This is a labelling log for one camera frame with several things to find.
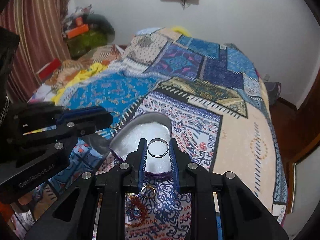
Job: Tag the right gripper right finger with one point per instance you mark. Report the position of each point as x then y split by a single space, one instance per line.
179 161

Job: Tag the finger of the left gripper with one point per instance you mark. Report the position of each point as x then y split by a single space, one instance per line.
87 126
94 113

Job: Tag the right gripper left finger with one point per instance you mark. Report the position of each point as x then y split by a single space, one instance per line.
137 161

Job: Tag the purple heart-shaped tin box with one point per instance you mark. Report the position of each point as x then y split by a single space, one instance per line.
155 130

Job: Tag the red box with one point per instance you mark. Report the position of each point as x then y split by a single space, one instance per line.
47 70

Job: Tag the yellow towel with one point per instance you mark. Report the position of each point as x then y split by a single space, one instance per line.
82 75

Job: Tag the patchwork patterned bedspread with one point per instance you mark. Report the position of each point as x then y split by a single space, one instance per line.
214 97

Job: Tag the brown patterned pillow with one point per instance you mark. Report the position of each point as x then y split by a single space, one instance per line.
100 54

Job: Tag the orange box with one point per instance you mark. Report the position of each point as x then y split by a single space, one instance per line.
77 31

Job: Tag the green bag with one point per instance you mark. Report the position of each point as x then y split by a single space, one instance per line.
100 31

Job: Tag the striped brown curtain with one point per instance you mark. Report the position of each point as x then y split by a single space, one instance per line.
38 23

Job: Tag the dark backpack on floor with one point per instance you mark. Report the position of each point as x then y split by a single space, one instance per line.
273 91

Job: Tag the brown wooden door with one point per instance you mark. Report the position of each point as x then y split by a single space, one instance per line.
302 133

